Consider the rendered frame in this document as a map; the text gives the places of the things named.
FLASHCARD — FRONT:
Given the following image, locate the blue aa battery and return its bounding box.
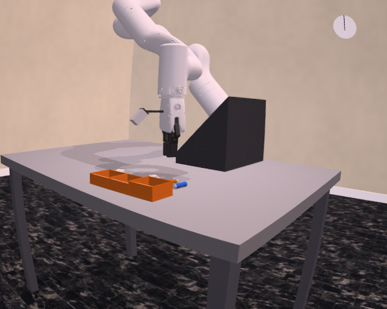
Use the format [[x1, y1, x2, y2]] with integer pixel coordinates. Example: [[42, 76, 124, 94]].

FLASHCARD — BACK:
[[173, 181, 187, 189]]

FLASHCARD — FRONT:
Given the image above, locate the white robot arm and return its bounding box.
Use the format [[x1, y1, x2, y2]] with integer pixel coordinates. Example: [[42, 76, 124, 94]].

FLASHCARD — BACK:
[[112, 0, 228, 116]]

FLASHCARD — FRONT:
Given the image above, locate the orange three-compartment bin rack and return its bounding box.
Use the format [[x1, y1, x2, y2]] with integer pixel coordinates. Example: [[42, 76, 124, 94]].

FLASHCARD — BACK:
[[90, 169, 173, 202]]

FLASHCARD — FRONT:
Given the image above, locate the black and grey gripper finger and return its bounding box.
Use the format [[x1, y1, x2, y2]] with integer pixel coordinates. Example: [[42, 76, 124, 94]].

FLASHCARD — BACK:
[[162, 131, 168, 156], [166, 117, 180, 158]]

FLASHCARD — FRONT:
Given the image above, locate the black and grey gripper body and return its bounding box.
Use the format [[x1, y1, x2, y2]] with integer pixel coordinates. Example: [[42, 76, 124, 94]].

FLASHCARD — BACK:
[[159, 97, 185, 133]]

